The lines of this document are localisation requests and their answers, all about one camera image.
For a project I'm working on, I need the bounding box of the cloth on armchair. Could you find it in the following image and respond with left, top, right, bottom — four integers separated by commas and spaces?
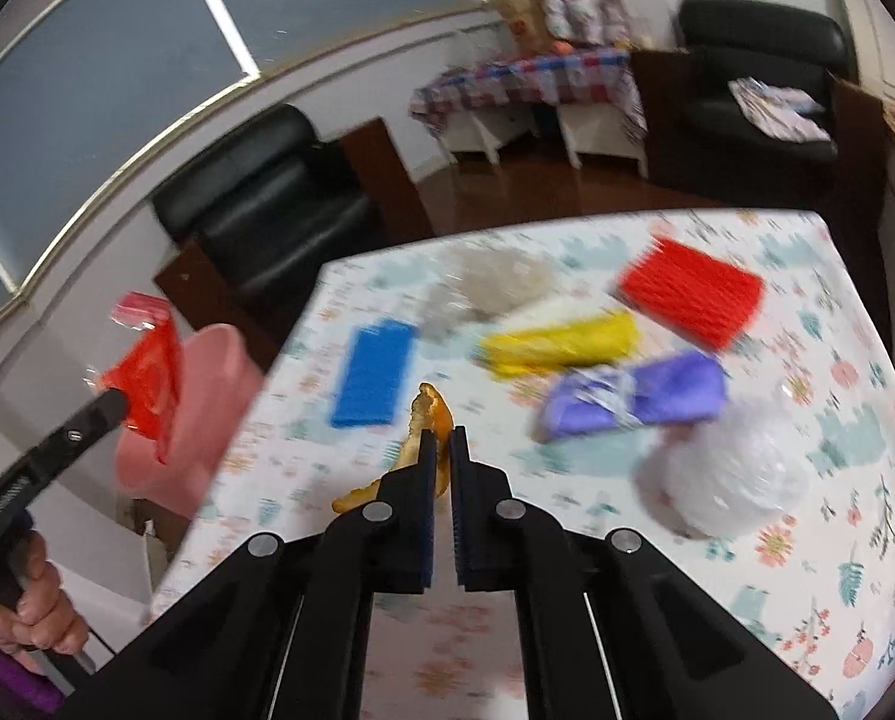
727, 76, 831, 143

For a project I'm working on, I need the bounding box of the white plastic bag ball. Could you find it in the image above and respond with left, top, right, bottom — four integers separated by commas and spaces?
634, 394, 810, 539

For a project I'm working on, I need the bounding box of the red bristle brush pad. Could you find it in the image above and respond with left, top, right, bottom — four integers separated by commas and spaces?
618, 238, 765, 353

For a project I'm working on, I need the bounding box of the orange fruit on table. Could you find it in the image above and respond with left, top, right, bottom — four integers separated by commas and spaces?
552, 41, 574, 57

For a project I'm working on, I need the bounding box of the right black leather armchair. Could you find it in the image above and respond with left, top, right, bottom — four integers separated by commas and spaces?
630, 0, 885, 213

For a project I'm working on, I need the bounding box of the floral tablecloth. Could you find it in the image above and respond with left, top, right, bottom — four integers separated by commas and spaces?
149, 208, 895, 720

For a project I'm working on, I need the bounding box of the pink plastic trash bucket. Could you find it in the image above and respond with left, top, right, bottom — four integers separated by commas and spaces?
115, 323, 264, 518

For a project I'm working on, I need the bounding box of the left black leather armchair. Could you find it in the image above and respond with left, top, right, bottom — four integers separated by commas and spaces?
149, 104, 435, 332

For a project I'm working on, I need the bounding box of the blue bristle brush pad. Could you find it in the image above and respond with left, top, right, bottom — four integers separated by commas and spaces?
330, 319, 416, 429

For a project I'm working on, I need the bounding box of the red plastic snack bag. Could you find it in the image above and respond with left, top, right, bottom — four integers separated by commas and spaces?
86, 291, 182, 460

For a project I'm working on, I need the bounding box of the white low table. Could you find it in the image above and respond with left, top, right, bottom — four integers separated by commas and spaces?
436, 103, 648, 179

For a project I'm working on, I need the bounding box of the checkered tablecloth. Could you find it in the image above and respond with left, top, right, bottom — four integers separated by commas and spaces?
410, 47, 648, 140

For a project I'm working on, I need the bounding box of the clear plastic bag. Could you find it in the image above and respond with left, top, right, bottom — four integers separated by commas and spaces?
420, 244, 558, 340

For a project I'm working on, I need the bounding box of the brown paper bag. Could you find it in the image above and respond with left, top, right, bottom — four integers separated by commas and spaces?
490, 0, 555, 55

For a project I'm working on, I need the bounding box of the left hand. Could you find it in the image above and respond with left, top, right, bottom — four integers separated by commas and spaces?
0, 532, 89, 670

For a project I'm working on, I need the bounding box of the black leather armchair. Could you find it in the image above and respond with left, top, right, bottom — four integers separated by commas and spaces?
149, 104, 435, 332
630, 0, 885, 213

